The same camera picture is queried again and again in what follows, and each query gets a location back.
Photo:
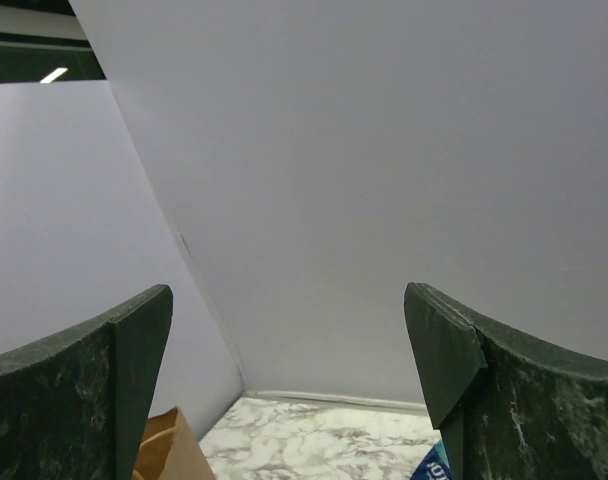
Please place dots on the blue Burts chips bag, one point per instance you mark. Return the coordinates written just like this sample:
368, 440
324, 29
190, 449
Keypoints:
434, 466

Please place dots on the brown paper bag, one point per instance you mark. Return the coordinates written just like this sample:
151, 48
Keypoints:
169, 451

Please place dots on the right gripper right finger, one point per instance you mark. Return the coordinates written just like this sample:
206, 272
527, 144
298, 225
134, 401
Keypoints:
507, 404

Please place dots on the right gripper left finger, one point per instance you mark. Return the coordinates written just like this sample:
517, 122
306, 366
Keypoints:
74, 404

